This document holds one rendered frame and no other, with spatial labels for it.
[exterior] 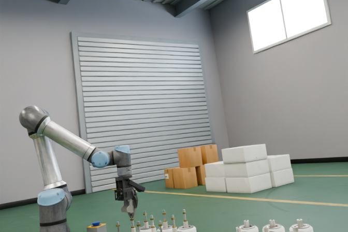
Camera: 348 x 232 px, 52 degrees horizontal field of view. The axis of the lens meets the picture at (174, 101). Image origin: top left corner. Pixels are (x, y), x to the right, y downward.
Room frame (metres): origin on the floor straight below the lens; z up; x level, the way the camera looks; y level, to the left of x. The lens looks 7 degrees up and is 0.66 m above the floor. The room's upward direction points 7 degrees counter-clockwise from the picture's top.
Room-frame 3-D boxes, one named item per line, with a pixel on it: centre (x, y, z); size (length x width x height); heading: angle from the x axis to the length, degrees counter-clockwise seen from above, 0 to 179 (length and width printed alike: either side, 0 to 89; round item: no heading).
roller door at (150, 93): (7.58, 0.50, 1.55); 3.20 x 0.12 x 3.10; 125
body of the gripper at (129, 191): (1.83, 0.30, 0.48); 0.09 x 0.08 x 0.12; 139
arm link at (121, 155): (1.84, 0.30, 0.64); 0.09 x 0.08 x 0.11; 97
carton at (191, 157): (5.77, -0.14, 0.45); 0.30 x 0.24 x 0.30; 36
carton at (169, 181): (5.97, 0.12, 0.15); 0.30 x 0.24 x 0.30; 123
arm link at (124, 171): (1.83, 0.29, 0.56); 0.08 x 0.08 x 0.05
